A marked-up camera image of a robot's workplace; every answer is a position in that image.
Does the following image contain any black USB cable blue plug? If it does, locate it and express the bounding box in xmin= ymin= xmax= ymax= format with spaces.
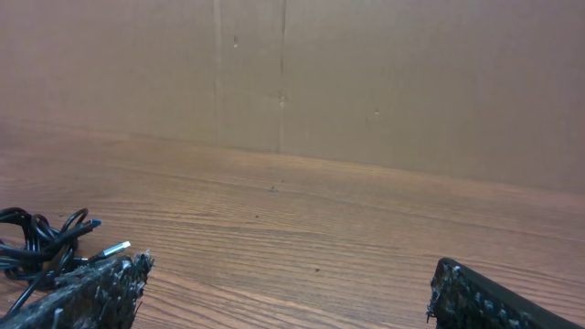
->
xmin=1 ymin=207 xmax=101 ymax=291

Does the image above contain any black USB cable silver plug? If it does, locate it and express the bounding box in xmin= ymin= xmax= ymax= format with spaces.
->
xmin=0 ymin=240 xmax=133 ymax=316

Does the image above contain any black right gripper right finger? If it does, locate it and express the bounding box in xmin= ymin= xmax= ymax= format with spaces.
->
xmin=426 ymin=258 xmax=584 ymax=329

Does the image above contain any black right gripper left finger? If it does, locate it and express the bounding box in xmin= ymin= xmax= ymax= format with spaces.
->
xmin=1 ymin=252 xmax=154 ymax=329

